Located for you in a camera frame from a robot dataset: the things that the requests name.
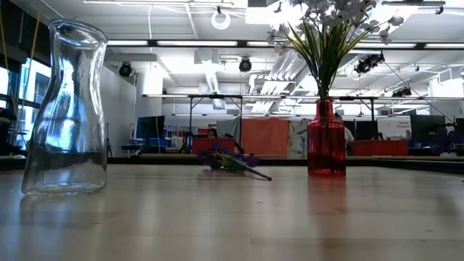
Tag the purple flower bunch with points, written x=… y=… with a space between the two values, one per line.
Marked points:
x=224 y=159

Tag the red glass vase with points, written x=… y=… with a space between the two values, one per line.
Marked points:
x=326 y=145

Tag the green stem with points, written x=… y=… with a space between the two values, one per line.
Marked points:
x=342 y=47

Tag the black background robot arm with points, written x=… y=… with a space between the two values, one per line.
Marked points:
x=235 y=143

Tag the clear glass vase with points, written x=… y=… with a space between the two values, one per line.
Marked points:
x=65 y=181

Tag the grey cloth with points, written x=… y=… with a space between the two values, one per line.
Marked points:
x=230 y=125

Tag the person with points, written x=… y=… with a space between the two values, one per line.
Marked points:
x=349 y=136
x=212 y=133

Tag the red bin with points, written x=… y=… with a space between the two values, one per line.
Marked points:
x=203 y=142
x=380 y=148

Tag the orange cloth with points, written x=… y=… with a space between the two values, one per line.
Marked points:
x=264 y=137

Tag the white patterned cloth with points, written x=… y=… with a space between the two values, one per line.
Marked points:
x=298 y=139

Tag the black ceiling spotlight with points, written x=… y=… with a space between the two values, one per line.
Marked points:
x=245 y=65
x=402 y=92
x=364 y=66
x=125 y=69

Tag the blue box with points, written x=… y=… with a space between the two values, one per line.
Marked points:
x=159 y=142

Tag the black monitor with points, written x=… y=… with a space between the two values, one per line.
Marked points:
x=150 y=127
x=427 y=128
x=366 y=130

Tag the ceiling light strip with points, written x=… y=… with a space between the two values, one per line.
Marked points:
x=127 y=42
x=197 y=43
x=444 y=45
x=391 y=45

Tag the white sign board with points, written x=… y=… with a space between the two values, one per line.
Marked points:
x=393 y=127

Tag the dark purple object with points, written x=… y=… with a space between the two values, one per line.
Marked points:
x=447 y=143

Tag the black gantry frame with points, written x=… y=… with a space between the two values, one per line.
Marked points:
x=362 y=98
x=217 y=96

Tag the white ceiling duct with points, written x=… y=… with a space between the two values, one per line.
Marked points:
x=212 y=79

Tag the black aluminium table frame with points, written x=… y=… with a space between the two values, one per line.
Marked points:
x=398 y=165

